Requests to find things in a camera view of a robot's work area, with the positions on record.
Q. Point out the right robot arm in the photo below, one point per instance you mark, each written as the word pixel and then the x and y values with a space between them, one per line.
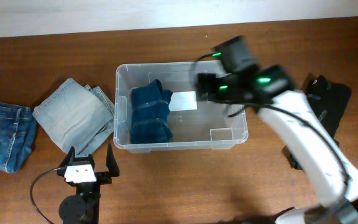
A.
pixel 272 95

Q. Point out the clear plastic storage bin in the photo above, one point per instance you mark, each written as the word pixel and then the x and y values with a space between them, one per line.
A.
pixel 210 126

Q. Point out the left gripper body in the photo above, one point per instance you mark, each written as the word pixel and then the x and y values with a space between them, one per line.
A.
pixel 92 188

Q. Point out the white label in bin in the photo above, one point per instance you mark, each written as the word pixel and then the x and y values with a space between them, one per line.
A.
pixel 183 101

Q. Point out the small black cloth bundle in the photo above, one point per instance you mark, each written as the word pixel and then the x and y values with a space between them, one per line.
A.
pixel 291 159

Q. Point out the teal cloth bundle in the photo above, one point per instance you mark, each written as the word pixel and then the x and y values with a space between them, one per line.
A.
pixel 150 110

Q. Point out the light grey jeans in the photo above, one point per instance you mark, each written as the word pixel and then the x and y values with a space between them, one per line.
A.
pixel 76 116

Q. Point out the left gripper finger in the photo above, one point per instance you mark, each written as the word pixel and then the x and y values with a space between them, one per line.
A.
pixel 111 163
pixel 67 161

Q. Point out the dark blue folded jeans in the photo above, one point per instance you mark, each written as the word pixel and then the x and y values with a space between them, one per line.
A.
pixel 17 134

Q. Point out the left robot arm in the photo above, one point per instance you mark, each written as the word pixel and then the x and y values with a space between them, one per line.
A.
pixel 82 207

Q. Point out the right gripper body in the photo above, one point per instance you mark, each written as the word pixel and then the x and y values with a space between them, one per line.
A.
pixel 222 90

